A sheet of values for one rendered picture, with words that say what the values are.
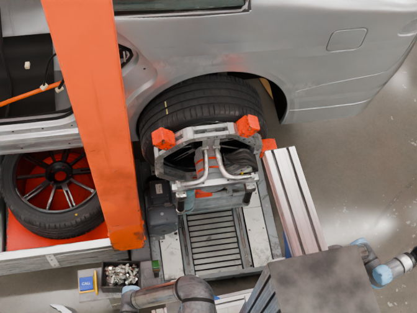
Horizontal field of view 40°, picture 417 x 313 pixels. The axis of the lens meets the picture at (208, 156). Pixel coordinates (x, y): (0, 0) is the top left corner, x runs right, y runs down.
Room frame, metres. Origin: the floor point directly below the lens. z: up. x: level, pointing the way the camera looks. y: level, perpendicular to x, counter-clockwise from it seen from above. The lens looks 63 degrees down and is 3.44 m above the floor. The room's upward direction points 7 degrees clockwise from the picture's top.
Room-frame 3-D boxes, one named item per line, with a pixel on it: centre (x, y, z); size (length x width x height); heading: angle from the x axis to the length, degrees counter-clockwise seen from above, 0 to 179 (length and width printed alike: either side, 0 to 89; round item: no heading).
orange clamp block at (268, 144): (1.42, -0.30, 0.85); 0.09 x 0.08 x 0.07; 106
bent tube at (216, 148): (1.24, -0.12, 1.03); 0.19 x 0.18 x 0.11; 16
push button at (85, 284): (0.69, 0.55, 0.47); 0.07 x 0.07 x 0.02; 16
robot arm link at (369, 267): (0.74, -0.78, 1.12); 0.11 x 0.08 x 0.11; 34
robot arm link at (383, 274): (0.73, -0.79, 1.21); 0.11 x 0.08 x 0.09; 124
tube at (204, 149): (1.19, 0.07, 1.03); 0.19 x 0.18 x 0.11; 16
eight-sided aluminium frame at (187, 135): (1.33, 0.01, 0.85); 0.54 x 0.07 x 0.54; 106
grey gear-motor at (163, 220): (1.29, 0.26, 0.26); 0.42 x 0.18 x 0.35; 16
